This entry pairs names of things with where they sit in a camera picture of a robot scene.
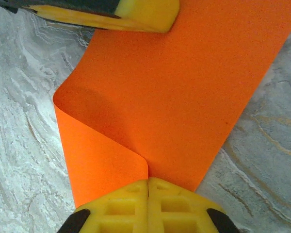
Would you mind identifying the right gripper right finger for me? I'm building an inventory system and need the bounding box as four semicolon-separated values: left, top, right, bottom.
148;178;241;233

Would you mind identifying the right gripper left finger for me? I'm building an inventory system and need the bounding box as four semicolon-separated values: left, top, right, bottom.
63;178;149;233

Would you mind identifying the orange cloth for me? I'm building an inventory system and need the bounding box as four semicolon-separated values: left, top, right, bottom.
52;0;291;209

